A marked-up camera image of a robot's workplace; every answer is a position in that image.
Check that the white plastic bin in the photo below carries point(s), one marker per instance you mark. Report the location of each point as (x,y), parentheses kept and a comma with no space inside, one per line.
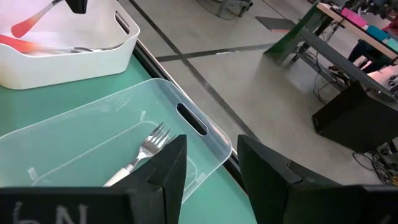
(77,70)

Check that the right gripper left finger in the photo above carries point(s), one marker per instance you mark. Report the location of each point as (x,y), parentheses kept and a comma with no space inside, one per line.
(168,174)

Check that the teal box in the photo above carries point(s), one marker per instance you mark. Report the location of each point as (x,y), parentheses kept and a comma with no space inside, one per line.
(377,32)

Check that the black computer case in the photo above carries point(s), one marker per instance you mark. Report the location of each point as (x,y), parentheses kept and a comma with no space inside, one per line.
(351,121)

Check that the grey chair base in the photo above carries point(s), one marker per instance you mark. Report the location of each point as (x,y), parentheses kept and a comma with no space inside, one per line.
(231,6)

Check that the pink box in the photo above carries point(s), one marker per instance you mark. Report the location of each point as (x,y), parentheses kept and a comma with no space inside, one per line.
(353,16)

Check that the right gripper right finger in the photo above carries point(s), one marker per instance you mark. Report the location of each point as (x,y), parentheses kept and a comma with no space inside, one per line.
(280,193)

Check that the person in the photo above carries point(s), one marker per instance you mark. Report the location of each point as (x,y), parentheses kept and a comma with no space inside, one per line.
(367,54)

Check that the clear plastic bin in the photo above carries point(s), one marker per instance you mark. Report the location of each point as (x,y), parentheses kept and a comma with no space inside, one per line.
(77,133)

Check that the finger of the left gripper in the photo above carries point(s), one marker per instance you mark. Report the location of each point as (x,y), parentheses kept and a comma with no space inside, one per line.
(77,6)

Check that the black table frame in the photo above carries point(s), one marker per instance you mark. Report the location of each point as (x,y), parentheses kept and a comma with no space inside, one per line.
(147,62)

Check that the green table mat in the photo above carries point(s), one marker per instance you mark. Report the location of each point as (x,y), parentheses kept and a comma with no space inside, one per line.
(37,102)

